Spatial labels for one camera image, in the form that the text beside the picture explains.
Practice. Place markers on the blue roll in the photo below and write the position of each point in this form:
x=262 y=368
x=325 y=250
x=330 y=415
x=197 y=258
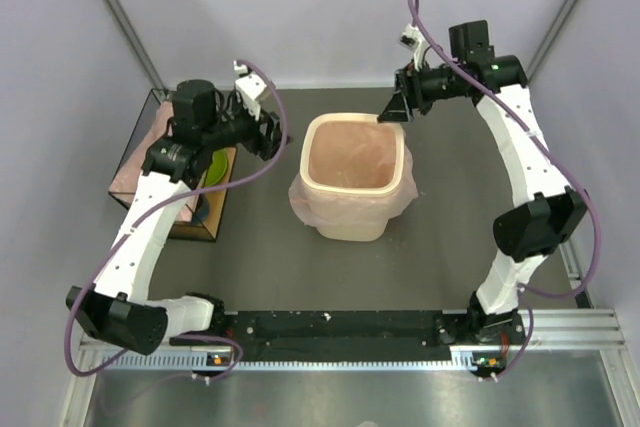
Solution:
x=201 y=212

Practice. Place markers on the pink folded bag stack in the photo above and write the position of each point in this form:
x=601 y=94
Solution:
x=150 y=126

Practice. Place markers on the green roll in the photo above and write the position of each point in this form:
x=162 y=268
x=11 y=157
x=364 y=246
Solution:
x=218 y=168

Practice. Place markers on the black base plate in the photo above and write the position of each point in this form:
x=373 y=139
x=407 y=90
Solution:
x=433 y=328

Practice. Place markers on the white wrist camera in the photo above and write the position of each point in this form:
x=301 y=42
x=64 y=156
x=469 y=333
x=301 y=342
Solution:
x=413 y=39
x=251 y=88

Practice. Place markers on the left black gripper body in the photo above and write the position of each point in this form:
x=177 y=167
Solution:
x=258 y=142

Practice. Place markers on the pink plastic trash bag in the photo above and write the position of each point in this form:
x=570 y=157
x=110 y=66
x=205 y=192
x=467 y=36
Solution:
x=355 y=197

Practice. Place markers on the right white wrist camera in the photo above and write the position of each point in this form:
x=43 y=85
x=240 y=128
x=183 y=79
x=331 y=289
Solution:
x=413 y=39

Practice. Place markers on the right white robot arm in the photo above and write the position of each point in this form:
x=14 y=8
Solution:
x=546 y=209

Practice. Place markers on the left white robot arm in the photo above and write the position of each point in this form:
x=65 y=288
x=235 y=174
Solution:
x=115 y=307

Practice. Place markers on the black wire frame box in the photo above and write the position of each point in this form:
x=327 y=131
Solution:
x=182 y=228

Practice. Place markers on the grey slotted cable duct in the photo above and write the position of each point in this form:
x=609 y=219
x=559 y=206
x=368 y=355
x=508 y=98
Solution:
x=217 y=359

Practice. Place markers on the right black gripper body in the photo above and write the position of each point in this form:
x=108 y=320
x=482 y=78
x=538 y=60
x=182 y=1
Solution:
x=429 y=86

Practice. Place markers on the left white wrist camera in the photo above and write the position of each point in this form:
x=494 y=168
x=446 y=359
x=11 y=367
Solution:
x=251 y=88

